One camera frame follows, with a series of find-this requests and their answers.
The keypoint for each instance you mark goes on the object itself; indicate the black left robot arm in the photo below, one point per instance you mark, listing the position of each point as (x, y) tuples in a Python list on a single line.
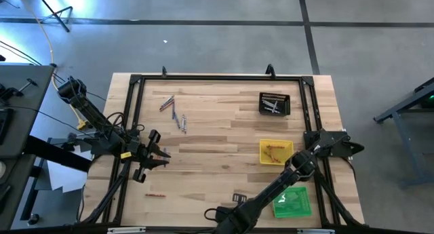
[(88, 106)]

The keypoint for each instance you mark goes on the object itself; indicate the workbench with blue legs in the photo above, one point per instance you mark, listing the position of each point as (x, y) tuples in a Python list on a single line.
[(407, 146)]

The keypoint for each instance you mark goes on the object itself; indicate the grey crayon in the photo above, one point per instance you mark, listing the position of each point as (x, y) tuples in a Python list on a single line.
[(185, 124), (168, 100), (182, 122), (268, 102), (266, 109), (273, 106)]

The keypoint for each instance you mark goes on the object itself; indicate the black caster wheel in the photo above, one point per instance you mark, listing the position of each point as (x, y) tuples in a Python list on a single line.
[(33, 219)]

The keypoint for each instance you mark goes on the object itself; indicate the black clamp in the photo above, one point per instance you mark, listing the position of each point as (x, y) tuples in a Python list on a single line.
[(10, 92)]

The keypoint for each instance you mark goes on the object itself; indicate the yellow label tag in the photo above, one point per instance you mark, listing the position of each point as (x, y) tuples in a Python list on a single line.
[(126, 155)]

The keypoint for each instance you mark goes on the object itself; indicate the green slotted plastic basket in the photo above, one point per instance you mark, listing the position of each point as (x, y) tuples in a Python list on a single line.
[(298, 207)]

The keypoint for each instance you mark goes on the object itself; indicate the yellow slotted plastic basket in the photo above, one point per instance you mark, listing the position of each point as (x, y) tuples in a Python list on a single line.
[(288, 146)]

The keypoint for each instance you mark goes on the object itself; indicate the dark grey side table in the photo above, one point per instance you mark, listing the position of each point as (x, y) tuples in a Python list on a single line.
[(30, 118)]

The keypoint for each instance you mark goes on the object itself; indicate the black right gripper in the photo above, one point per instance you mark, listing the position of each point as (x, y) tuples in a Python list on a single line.
[(237, 220)]

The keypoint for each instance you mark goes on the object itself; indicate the white tape roll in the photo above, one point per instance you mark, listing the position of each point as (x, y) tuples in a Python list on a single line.
[(2, 169)]

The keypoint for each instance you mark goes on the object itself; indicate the silver metal bracket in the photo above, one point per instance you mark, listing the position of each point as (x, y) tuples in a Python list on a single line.
[(125, 230), (315, 231)]

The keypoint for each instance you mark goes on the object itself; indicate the black stand legs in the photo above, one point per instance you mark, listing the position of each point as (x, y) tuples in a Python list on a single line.
[(51, 9)]

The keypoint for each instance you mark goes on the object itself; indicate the white paper sheets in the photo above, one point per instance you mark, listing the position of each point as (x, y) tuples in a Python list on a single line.
[(64, 179)]

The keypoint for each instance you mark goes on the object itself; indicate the black steel beam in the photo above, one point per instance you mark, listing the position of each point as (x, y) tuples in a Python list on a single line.
[(57, 154)]

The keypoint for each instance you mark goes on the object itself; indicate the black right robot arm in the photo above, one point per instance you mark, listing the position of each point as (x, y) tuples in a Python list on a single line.
[(278, 186)]

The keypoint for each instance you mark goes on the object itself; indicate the black aluminium table frame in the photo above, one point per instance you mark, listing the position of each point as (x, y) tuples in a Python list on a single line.
[(220, 78)]

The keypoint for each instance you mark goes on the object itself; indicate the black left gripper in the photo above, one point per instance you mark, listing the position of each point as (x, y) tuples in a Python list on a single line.
[(139, 151)]

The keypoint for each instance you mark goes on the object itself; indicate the black slotted plastic basket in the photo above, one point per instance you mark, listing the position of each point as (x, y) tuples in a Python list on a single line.
[(286, 106)]

